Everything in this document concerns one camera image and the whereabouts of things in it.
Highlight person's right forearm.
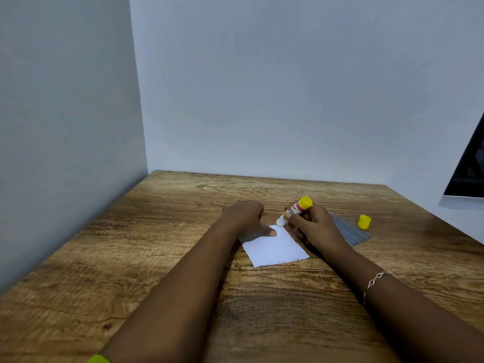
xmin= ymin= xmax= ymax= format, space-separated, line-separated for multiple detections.
xmin=321 ymin=242 xmax=484 ymax=363

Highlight black framed screen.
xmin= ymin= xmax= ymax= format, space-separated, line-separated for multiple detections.
xmin=443 ymin=112 xmax=484 ymax=198

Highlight person's right hand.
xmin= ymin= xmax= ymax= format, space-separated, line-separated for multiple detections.
xmin=284 ymin=202 xmax=346 ymax=254

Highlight yellow capped glue stick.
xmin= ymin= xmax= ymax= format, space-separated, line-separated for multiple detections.
xmin=276 ymin=196 xmax=314 ymax=227

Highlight person's left forearm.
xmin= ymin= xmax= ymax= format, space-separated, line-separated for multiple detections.
xmin=96 ymin=219 xmax=243 ymax=363

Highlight person's left hand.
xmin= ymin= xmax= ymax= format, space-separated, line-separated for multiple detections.
xmin=222 ymin=200 xmax=278 ymax=240

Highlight white paper sheet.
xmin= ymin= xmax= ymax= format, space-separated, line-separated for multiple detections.
xmin=238 ymin=225 xmax=310 ymax=268

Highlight grey lined paper sheet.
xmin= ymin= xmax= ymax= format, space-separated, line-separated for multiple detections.
xmin=328 ymin=212 xmax=372 ymax=247

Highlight thin chain bracelet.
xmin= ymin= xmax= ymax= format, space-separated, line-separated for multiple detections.
xmin=362 ymin=271 xmax=394 ymax=306

